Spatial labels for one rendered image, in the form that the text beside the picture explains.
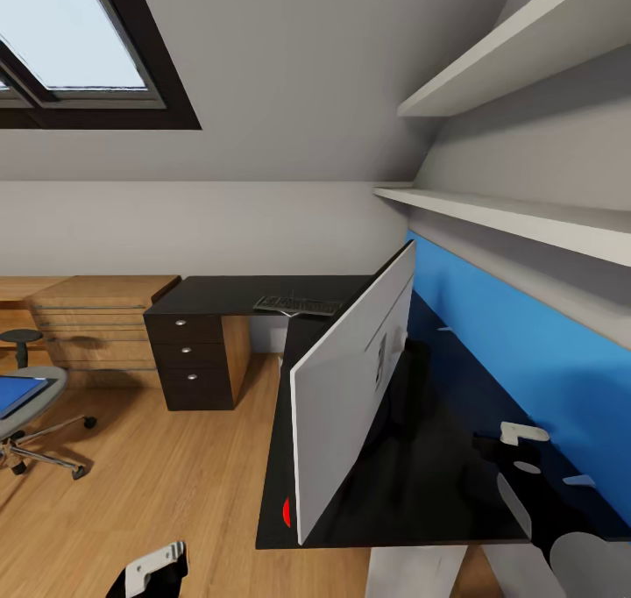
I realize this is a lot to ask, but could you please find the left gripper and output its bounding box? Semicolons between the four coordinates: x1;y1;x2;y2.
104;552;188;598

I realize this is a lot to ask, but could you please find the monitor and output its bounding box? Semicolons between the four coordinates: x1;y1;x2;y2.
280;239;432;545

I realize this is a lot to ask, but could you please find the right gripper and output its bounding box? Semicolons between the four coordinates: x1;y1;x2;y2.
472;431;540;468

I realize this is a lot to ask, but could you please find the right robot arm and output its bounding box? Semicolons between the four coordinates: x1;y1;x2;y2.
472;422;631;598

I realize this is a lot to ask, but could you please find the folder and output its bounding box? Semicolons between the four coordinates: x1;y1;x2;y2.
0;375;49;419

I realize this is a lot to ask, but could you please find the keyboard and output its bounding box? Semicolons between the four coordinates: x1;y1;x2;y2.
253;295;343;317

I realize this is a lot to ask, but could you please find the swivel chair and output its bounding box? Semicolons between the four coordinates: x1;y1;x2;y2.
0;329;97;480

